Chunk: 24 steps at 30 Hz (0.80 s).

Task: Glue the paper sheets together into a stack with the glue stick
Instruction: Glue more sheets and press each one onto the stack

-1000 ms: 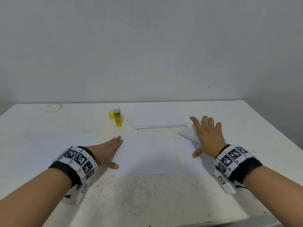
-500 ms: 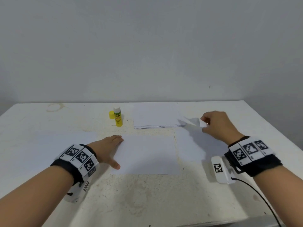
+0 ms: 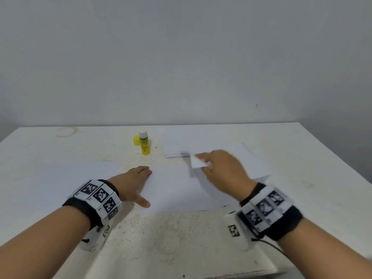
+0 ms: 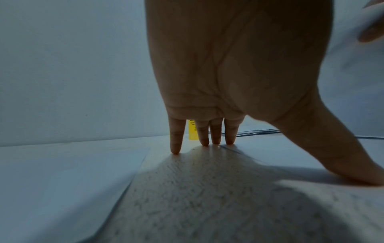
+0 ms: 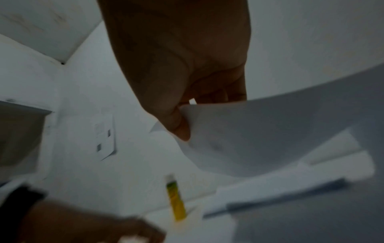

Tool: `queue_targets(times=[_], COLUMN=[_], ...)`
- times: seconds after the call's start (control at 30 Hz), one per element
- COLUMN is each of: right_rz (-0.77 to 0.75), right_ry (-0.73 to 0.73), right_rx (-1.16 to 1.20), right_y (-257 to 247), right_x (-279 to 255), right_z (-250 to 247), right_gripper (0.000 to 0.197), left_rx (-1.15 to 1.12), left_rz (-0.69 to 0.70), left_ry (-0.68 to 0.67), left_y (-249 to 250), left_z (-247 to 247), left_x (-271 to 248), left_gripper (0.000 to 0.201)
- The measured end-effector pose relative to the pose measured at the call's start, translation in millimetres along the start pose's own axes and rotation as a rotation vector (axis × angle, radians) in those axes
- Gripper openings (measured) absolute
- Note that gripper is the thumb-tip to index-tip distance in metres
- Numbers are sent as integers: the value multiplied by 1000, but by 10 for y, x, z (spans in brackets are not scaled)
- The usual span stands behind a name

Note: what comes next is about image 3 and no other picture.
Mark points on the person's left hand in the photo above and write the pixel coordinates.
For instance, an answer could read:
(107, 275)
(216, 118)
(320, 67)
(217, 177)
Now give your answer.
(131, 184)

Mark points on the person's right hand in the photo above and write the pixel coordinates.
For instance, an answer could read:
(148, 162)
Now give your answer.
(229, 171)

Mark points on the single white paper sheet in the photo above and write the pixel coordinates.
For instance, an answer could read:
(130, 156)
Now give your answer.
(251, 164)

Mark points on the glued white paper sheet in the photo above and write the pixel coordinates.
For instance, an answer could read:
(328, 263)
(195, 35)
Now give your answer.
(180, 139)
(168, 191)

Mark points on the yellow glue stick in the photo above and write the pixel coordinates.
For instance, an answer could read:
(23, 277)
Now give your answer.
(145, 143)

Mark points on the yellow glue cap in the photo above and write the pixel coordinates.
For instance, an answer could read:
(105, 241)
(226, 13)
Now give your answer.
(136, 139)

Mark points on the person's right forearm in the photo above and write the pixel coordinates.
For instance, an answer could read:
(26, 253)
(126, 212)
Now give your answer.
(325, 252)

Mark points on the person's left forearm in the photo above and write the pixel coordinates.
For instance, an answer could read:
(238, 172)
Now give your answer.
(35, 247)

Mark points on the black marker wristband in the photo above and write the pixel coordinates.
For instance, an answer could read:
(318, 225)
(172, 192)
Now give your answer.
(270, 211)
(93, 201)

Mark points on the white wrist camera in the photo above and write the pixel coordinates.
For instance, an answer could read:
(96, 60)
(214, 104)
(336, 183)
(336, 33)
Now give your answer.
(237, 230)
(96, 238)

